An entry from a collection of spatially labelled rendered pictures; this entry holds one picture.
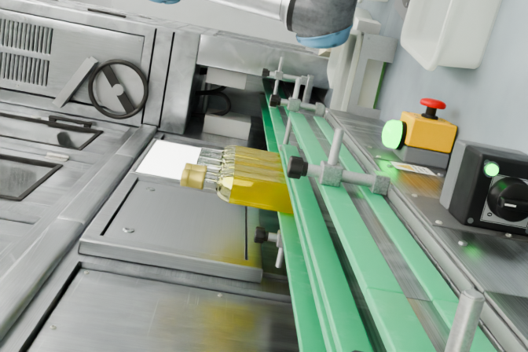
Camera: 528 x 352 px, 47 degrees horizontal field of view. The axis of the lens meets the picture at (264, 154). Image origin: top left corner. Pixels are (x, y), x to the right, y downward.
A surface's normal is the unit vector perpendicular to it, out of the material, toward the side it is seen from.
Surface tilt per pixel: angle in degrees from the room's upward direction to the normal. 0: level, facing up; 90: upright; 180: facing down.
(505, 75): 0
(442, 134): 90
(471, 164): 0
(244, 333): 89
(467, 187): 0
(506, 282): 90
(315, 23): 69
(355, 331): 90
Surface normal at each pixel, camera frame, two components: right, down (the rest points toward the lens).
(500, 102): -0.98, -0.18
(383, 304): 0.19, -0.96
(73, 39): 0.03, 0.23
